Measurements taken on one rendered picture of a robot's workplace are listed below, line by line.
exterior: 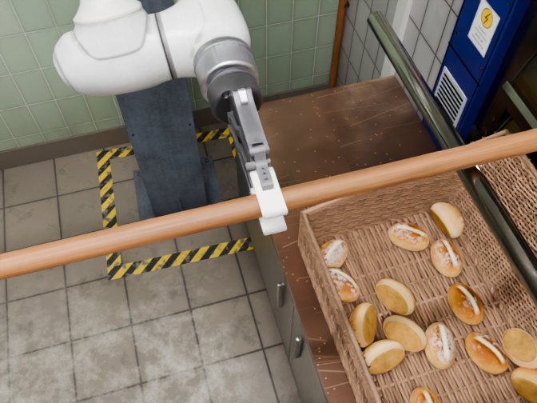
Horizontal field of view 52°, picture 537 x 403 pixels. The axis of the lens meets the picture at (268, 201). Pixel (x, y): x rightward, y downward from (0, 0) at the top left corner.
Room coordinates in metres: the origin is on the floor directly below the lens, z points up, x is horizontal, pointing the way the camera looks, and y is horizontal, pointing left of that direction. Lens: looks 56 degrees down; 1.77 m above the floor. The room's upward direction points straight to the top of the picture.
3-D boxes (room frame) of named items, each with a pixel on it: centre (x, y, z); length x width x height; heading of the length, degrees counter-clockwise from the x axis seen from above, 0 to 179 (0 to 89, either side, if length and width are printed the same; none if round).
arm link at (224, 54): (0.60, 0.06, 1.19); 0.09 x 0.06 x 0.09; 105
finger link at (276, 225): (0.38, 0.00, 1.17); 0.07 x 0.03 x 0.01; 15
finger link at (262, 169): (0.41, 0.01, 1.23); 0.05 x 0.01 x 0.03; 15
